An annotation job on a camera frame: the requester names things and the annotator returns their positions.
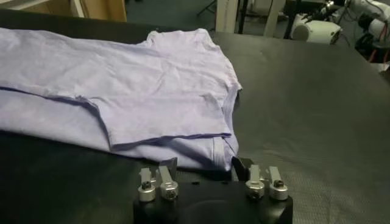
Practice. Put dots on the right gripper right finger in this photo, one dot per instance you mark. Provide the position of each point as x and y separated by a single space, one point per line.
268 185

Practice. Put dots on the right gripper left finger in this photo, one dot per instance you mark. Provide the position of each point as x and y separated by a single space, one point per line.
167 185

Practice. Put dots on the lavender t-shirt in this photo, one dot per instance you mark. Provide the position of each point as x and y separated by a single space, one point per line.
122 91

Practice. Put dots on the white table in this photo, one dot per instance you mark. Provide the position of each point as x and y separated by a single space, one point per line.
76 7

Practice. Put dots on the wooden folding screen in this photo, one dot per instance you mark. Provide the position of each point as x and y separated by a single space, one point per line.
103 9

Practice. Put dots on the white reclined robot arm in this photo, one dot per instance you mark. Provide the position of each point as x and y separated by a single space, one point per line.
374 18

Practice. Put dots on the black tripod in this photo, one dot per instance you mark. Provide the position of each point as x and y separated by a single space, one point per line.
207 7

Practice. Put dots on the white rounded robot base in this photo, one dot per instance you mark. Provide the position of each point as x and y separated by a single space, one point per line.
317 30

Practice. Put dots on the black table cover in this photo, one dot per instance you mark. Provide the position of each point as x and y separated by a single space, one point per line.
304 106

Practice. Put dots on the tall white cardboard box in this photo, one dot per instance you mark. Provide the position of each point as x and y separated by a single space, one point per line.
226 15

